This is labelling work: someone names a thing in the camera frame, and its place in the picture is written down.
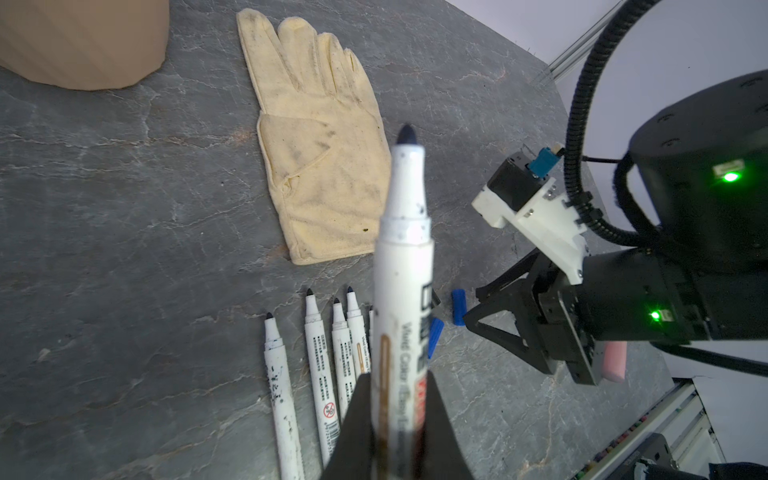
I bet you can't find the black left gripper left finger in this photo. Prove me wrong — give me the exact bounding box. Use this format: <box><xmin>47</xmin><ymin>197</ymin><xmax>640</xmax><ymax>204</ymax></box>
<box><xmin>321</xmin><ymin>373</ymin><xmax>374</xmax><ymax>480</ymax></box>

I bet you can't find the tan pot with green plant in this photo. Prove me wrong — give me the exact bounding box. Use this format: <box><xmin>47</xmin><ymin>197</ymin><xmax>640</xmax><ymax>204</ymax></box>
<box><xmin>1</xmin><ymin>0</ymin><xmax>170</xmax><ymax>91</ymax></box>

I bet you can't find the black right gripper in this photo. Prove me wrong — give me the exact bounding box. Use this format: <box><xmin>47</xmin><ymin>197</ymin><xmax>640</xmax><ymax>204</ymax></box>
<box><xmin>464</xmin><ymin>248</ymin><xmax>767</xmax><ymax>385</ymax></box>

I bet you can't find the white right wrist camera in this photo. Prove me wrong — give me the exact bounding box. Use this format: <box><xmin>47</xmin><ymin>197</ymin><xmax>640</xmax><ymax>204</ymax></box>
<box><xmin>472</xmin><ymin>144</ymin><xmax>588</xmax><ymax>285</ymax></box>

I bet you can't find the black corrugated right cable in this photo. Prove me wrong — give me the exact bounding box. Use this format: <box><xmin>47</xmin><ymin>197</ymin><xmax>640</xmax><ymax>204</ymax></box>
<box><xmin>563</xmin><ymin>0</ymin><xmax>664</xmax><ymax>248</ymax></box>

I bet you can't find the blue pen cap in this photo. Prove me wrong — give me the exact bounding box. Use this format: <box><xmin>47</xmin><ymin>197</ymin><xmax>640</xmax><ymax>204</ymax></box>
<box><xmin>451</xmin><ymin>289</ymin><xmax>468</xmax><ymax>327</ymax></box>
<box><xmin>427</xmin><ymin>318</ymin><xmax>445</xmax><ymax>360</ymax></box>

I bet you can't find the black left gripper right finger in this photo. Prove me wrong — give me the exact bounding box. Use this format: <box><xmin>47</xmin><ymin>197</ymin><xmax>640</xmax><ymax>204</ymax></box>
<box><xmin>418</xmin><ymin>371</ymin><xmax>474</xmax><ymax>480</ymax></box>

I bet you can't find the aluminium cage frame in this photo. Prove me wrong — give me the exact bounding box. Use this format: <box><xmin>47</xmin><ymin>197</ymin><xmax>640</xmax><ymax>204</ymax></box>
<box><xmin>549</xmin><ymin>0</ymin><xmax>626</xmax><ymax>82</ymax></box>

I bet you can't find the beige work glove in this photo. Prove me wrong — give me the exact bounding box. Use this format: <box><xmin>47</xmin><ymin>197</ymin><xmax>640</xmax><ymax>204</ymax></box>
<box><xmin>236</xmin><ymin>9</ymin><xmax>391</xmax><ymax>265</ymax></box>

